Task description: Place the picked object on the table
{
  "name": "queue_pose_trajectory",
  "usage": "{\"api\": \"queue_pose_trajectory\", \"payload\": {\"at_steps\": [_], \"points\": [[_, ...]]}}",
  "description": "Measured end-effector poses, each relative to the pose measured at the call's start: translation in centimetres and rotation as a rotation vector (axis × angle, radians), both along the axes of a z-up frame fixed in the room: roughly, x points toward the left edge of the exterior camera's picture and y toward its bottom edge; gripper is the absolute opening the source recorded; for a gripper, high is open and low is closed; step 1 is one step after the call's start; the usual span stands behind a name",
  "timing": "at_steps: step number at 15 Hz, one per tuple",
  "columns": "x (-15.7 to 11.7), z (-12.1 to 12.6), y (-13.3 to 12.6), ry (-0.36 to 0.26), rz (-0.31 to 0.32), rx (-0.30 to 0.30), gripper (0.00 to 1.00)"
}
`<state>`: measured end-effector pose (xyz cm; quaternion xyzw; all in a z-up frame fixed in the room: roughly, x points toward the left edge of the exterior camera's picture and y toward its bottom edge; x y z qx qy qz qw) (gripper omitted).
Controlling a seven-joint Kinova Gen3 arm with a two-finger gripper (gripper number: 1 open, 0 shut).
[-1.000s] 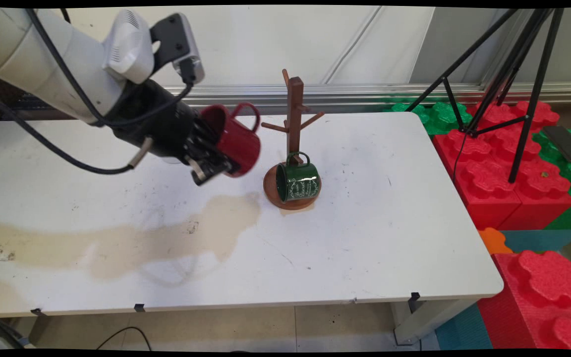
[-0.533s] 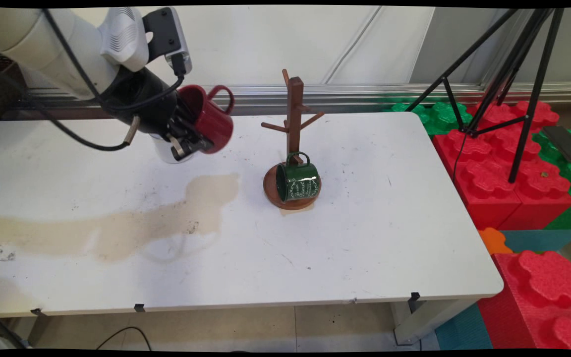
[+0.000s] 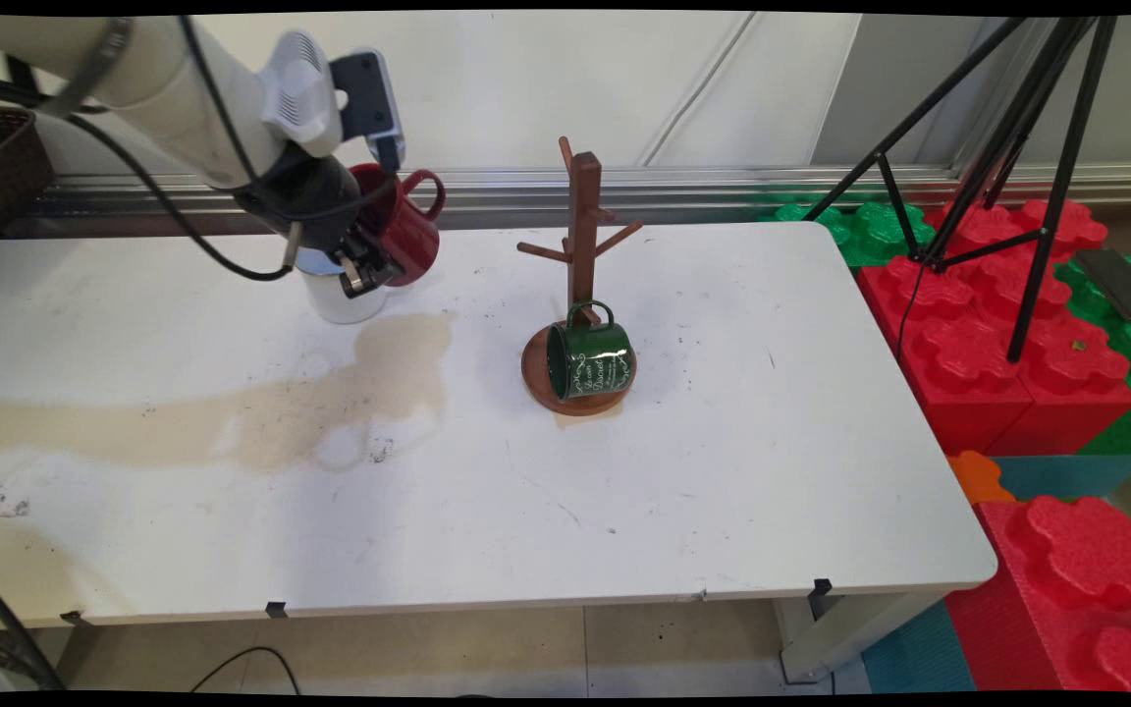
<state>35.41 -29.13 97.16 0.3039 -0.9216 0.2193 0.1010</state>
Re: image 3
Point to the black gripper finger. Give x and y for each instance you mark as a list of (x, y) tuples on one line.
[(356, 275), (384, 260)]

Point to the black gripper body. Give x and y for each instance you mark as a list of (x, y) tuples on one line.
[(305, 201)]

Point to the red enamel mug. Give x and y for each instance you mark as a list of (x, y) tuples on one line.
[(413, 231)]

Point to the white mug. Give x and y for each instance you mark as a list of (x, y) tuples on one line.
[(330, 299)]

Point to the thin beige rod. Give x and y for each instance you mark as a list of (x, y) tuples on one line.
[(292, 245)]

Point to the brown wooden mug tree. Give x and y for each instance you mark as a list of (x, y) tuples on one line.
[(583, 226)]

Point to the green printed mug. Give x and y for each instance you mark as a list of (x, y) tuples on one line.
[(597, 358)]

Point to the black table edge clip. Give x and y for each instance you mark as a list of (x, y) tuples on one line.
[(277, 610), (75, 619), (822, 588)]

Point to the large red foam block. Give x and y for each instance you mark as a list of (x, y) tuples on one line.
[(963, 363)]

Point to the white table leg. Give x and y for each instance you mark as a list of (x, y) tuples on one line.
[(845, 633)]

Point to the orange foam piece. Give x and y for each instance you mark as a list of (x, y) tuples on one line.
[(976, 478)]

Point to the teal foam block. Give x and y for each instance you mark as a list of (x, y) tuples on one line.
[(919, 653), (1066, 476)]

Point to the red foam block under tripod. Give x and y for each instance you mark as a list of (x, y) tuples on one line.
[(1076, 368)]

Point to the flat black phone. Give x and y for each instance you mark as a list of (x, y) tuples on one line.
[(1120, 285)]

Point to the red foam block with studs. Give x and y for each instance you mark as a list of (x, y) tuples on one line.
[(1066, 599)]

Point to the white and grey wrist camera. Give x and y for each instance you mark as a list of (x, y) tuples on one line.
[(305, 93)]

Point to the aluminium rail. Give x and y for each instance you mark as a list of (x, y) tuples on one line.
[(723, 187)]

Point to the black camera tripod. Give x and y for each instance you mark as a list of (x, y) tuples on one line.
[(1042, 226)]

